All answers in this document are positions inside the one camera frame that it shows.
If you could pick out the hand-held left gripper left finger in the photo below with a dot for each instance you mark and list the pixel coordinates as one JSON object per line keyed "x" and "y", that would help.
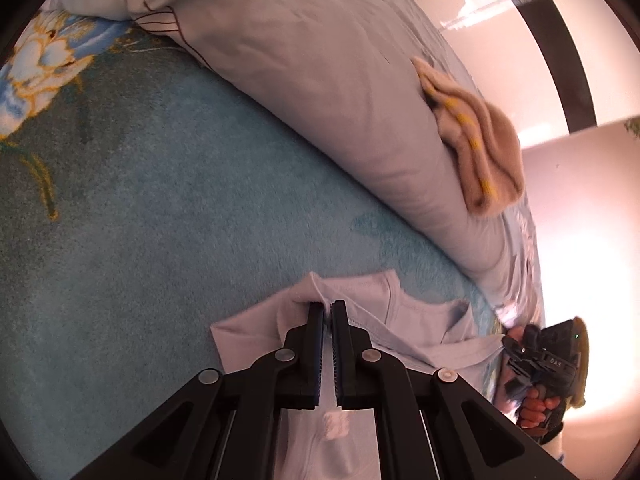
{"x": 315, "y": 360}

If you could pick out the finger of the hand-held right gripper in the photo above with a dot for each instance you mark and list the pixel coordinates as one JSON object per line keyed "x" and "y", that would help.
{"x": 517, "y": 349}
{"x": 517, "y": 385}

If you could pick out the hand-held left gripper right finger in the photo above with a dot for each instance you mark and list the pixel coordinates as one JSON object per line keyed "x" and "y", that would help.
{"x": 339, "y": 360}

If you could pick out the light lavender t-shirt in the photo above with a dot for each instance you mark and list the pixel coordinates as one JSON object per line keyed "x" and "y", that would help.
{"x": 415, "y": 322}

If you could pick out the person's right hand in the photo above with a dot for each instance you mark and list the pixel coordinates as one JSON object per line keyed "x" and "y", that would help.
{"x": 537, "y": 405}

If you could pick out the beige cloth with yellow stripes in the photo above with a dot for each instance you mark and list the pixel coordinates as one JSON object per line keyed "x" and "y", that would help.
{"x": 482, "y": 150}

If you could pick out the teal floral blanket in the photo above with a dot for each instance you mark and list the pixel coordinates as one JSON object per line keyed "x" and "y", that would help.
{"x": 150, "y": 210}

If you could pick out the grey-blue floral quilt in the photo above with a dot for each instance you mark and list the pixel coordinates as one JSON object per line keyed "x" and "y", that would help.
{"x": 300, "y": 70}

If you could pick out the dark wall strip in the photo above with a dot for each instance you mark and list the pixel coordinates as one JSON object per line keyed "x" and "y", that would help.
{"x": 555, "y": 45}

